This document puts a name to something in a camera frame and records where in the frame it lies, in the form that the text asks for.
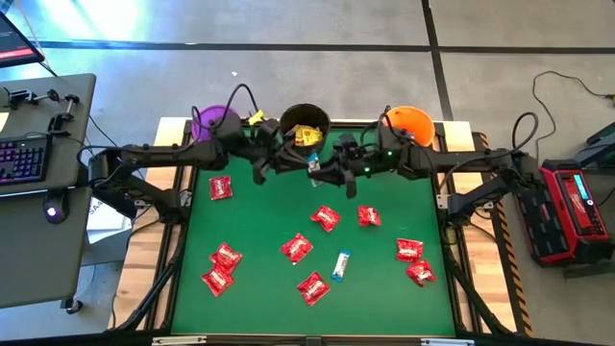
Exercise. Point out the black jack-o-lantern bucket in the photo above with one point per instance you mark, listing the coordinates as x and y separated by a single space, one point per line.
307 113

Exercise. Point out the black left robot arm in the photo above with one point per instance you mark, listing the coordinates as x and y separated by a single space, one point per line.
158 155

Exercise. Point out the red black power station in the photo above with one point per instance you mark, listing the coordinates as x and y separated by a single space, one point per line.
567 216

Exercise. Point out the black desk clamp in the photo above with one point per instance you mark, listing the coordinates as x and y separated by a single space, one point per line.
19 96
60 122

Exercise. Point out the yellow tape tag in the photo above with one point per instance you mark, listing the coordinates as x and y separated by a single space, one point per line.
256 116

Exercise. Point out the white box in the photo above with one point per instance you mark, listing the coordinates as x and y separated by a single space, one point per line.
113 235

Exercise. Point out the silver metal bar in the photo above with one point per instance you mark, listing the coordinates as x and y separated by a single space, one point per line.
178 340
447 342

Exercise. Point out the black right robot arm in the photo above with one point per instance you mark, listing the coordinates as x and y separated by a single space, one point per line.
471 161

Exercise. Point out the dark grey equipment case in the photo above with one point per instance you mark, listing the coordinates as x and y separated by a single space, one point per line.
596 144

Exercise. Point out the white blue Hershey's bar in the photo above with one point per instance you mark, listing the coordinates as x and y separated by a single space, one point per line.
313 165
340 265

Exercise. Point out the black computer monitor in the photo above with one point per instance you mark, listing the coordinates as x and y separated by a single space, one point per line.
14 45

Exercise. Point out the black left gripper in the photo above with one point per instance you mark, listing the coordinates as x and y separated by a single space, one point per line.
269 141

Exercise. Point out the red Skittles candy packet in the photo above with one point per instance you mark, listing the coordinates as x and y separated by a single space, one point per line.
296 248
226 258
313 288
217 281
325 218
410 250
369 216
221 187
421 273

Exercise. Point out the purple monster-face bucket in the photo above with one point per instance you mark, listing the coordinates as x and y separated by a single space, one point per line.
218 113

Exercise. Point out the grey desk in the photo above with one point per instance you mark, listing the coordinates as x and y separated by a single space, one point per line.
67 144
33 259

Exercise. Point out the orange jack-o-lantern bucket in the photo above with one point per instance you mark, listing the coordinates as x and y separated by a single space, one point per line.
413 122

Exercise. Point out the yellow Sour Patch packet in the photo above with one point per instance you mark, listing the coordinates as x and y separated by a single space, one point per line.
302 137
316 136

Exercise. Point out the yellow black hazard strip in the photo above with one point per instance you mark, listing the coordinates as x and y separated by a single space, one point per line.
516 288

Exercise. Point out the black computer mouse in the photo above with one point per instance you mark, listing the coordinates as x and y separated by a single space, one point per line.
55 209

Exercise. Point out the green table mat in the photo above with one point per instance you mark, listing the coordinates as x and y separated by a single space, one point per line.
269 317

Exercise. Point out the backlit black keyboard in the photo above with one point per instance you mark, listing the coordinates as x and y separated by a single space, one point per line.
24 158

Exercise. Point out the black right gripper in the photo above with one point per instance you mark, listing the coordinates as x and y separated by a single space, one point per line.
358 161

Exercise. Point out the silver metal mounting plate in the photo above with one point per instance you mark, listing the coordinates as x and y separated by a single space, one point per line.
442 201
186 197

